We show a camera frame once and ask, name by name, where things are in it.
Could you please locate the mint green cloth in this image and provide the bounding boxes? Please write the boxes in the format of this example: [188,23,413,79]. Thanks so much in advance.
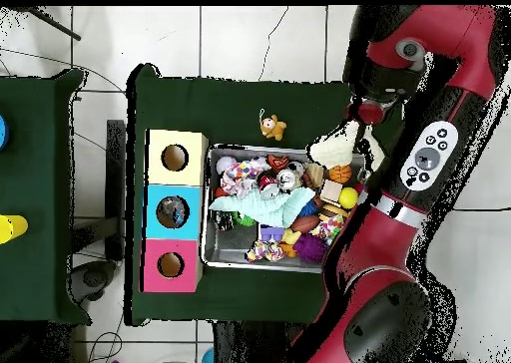
[208,185,317,228]

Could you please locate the brown plush monkey toy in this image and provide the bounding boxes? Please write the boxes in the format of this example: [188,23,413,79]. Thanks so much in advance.
[257,108,287,142]

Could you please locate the wooden box with three holes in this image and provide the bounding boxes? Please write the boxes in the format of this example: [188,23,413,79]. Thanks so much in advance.
[137,129,210,294]

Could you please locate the orange tiger-striped ball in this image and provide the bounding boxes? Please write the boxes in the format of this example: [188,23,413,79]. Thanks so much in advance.
[267,154,289,172]

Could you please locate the dark green side table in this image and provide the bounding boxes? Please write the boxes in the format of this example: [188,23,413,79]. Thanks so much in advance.
[0,67,93,325]

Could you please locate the yellow cylinder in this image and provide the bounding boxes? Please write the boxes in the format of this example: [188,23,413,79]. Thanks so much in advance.
[0,213,29,245]

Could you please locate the purple spiky toy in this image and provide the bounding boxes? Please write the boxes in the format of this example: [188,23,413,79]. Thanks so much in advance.
[291,232,328,265]

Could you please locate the blue disc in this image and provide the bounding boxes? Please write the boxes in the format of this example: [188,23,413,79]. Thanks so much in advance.
[0,113,10,151]

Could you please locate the grey round base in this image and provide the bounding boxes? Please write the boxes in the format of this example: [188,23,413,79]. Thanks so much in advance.
[69,259,118,303]

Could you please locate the thin dark cable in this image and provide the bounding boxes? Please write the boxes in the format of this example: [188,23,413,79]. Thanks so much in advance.
[257,5,289,82]

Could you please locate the yellow rubber duck toy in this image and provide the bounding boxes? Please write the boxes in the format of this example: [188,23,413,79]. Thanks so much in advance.
[277,228,302,259]

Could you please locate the cream knitted cloth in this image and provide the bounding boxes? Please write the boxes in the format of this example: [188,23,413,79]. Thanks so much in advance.
[308,119,386,172]

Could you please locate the wooden cube block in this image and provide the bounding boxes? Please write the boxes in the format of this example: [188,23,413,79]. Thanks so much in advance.
[319,179,344,204]

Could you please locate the crumpled colourful dotted paper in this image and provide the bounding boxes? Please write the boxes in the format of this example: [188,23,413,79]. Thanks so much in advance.
[221,158,272,198]

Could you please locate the white baseball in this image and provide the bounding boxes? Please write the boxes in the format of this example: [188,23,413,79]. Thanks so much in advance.
[216,156,238,177]

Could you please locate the dark rod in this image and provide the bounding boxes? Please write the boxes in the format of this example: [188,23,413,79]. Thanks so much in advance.
[15,5,83,42]

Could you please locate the shallow mesh bin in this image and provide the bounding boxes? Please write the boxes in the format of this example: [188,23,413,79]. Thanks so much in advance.
[201,144,366,274]

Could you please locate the black power cable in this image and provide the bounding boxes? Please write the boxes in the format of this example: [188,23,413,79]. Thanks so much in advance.
[452,205,511,213]

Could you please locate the brown toy football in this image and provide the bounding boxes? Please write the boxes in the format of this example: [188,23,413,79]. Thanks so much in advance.
[289,213,321,234]

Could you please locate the plain yellow ball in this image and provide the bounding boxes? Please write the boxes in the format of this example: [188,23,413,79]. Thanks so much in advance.
[337,186,360,210]

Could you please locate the orange toy basketball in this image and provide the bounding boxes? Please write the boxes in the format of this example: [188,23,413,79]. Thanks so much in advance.
[327,164,353,184]

